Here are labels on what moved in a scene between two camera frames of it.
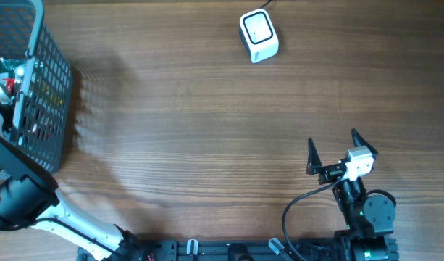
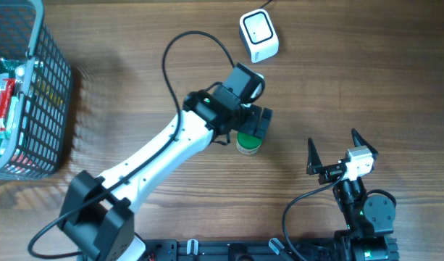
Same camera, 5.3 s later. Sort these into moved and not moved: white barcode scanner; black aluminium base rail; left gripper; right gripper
Moved: left gripper
Not moved: white barcode scanner; black aluminium base rail; right gripper
